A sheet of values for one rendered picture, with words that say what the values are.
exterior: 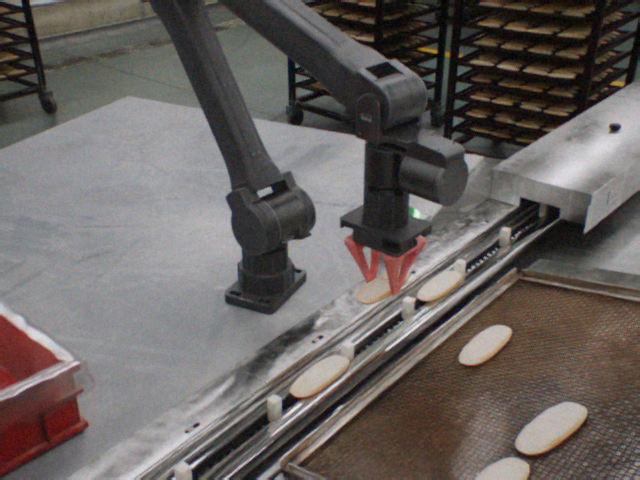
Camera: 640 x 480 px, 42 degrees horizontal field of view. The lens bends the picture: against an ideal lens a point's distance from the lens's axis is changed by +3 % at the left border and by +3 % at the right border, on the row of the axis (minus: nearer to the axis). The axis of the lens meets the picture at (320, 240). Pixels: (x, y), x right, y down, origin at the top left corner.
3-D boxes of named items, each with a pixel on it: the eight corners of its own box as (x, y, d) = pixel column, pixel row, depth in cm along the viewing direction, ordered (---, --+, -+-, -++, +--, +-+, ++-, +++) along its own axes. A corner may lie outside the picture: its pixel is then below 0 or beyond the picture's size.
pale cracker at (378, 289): (393, 269, 111) (393, 262, 111) (416, 278, 109) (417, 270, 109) (348, 299, 105) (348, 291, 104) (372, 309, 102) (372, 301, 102)
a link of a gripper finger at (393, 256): (394, 309, 102) (397, 244, 98) (349, 291, 106) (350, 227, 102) (424, 288, 107) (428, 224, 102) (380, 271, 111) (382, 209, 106)
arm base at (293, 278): (261, 266, 133) (222, 302, 123) (260, 222, 129) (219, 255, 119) (308, 278, 129) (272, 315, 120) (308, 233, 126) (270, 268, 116)
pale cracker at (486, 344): (491, 325, 104) (490, 317, 104) (519, 332, 102) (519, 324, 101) (450, 362, 97) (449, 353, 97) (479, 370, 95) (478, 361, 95)
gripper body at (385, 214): (403, 255, 98) (406, 199, 94) (337, 230, 104) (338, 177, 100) (433, 235, 102) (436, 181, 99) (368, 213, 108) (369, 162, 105)
